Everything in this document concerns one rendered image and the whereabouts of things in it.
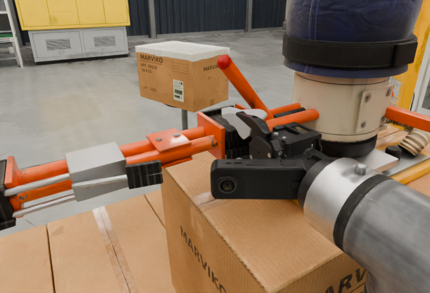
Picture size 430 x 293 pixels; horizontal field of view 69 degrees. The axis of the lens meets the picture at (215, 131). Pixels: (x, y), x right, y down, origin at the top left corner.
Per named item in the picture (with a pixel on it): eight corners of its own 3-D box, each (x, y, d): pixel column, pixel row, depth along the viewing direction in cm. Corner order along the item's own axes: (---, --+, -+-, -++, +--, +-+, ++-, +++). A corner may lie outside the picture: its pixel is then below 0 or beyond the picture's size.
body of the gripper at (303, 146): (286, 162, 49) (351, 203, 40) (242, 178, 45) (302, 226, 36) (291, 118, 46) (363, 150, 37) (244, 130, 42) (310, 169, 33)
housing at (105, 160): (119, 166, 48) (114, 139, 46) (132, 187, 42) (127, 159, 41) (70, 179, 45) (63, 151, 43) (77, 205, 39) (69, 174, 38)
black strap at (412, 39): (336, 41, 73) (339, 23, 71) (443, 58, 54) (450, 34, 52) (258, 53, 63) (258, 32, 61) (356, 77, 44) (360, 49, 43)
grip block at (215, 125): (235, 130, 59) (235, 101, 56) (268, 151, 51) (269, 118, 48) (196, 141, 55) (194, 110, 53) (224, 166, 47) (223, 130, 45)
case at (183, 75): (139, 96, 253) (134, 45, 237) (176, 86, 282) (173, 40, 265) (193, 112, 218) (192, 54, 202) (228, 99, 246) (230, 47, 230)
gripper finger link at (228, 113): (246, 105, 53) (279, 138, 47) (215, 111, 50) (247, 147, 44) (249, 89, 51) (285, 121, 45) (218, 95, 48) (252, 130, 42)
